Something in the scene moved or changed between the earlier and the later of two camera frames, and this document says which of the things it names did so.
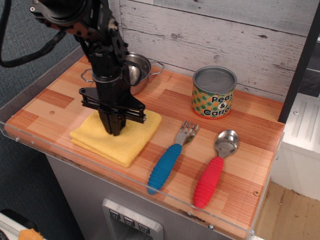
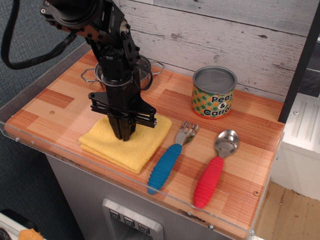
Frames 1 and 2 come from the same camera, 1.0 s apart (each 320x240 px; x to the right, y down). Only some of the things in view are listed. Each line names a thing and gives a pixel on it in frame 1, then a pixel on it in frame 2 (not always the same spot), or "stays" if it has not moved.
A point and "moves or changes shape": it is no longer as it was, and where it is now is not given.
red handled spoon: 226,142 stays
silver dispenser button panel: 122,223 stays
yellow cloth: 132,142 moves or changes shape
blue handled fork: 160,172 stays
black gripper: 115,102 → 124,99
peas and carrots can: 213,91 stays
